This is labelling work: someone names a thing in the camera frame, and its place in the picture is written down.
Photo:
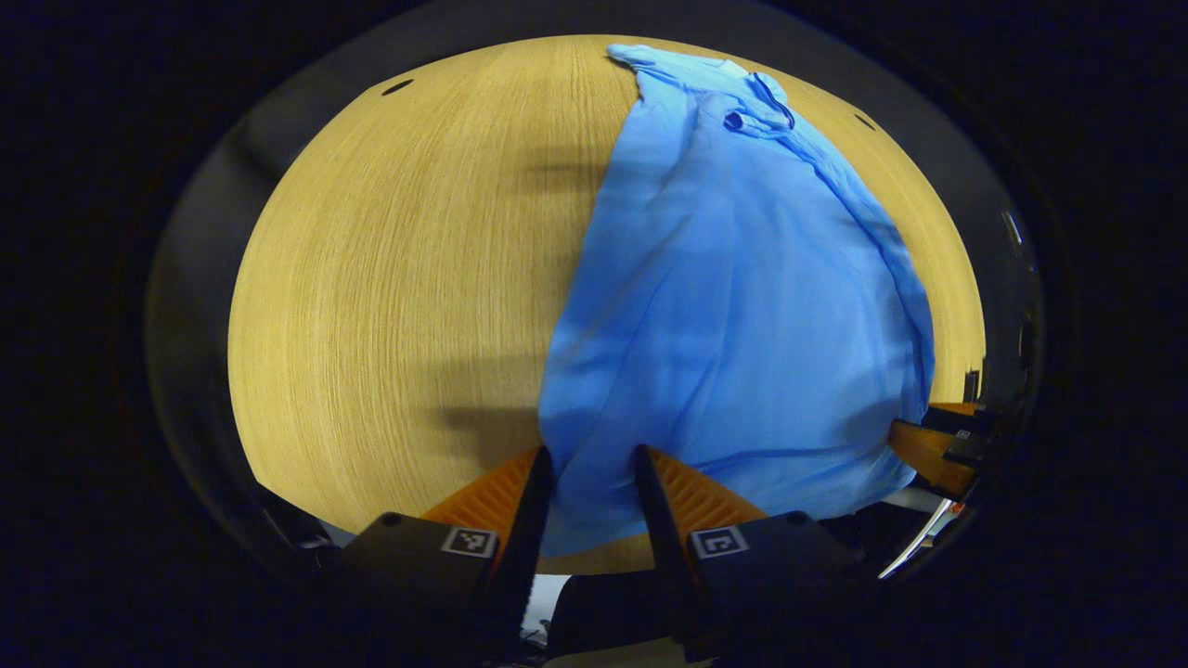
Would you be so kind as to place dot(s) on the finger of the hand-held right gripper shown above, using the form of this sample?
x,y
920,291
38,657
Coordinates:
x,y
928,456

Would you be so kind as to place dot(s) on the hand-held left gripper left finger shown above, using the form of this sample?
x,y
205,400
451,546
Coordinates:
x,y
524,529

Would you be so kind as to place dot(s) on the light blue T-shirt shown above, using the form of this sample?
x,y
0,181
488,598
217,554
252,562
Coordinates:
x,y
742,325

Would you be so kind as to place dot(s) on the shiny metal bar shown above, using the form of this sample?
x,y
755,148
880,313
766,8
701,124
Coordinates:
x,y
919,547

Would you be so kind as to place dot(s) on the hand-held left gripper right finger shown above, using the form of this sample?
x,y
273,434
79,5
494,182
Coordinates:
x,y
664,529

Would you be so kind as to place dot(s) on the black round table grommet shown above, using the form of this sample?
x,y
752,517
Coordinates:
x,y
865,121
397,86

